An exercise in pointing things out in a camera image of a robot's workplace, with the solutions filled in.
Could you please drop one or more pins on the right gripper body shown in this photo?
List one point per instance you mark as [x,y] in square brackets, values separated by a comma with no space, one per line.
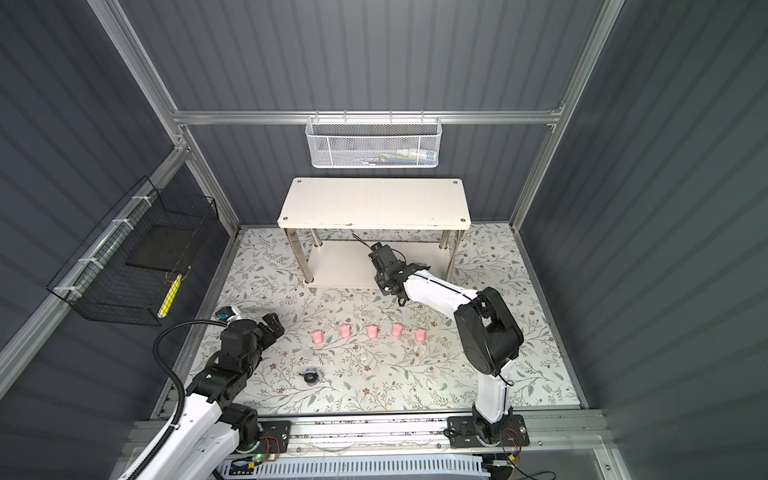
[382,283]

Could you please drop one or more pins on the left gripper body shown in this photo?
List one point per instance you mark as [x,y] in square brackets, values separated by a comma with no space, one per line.
[264,338]

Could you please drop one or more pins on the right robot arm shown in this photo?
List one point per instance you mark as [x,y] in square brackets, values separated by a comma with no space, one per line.
[490,335]

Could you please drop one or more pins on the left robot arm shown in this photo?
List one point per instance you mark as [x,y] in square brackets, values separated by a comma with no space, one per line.
[208,425]

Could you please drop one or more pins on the white two-tier shelf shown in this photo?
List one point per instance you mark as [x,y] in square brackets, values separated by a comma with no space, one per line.
[377,206]

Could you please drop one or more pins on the dark purple toy left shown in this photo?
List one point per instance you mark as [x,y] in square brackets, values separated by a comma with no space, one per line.
[311,376]

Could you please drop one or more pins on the yellow label tag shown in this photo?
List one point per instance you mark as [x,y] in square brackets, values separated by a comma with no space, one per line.
[169,297]

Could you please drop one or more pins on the floral patterned mat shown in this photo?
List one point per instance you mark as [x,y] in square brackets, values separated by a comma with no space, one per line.
[388,373]

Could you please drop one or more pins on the items in white basket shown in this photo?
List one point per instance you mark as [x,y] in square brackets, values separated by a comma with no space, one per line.
[412,157]

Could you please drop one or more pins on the black pad in basket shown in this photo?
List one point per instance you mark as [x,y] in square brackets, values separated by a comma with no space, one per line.
[166,249]

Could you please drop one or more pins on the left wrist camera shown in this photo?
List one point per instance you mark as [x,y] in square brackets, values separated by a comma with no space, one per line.
[228,314]

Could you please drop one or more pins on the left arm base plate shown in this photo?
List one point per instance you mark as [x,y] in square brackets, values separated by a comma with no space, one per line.
[273,439]

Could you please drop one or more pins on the black wire mesh basket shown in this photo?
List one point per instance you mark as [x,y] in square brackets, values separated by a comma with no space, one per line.
[133,271]

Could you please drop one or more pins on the white wire mesh basket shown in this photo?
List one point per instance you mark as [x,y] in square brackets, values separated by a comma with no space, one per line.
[336,145]

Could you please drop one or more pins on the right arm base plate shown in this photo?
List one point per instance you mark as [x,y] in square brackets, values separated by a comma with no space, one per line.
[470,432]

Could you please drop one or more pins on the white ribbed cable duct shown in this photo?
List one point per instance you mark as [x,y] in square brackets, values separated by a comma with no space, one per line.
[439,466]

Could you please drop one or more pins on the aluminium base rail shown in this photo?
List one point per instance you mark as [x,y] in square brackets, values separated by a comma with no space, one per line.
[422,433]

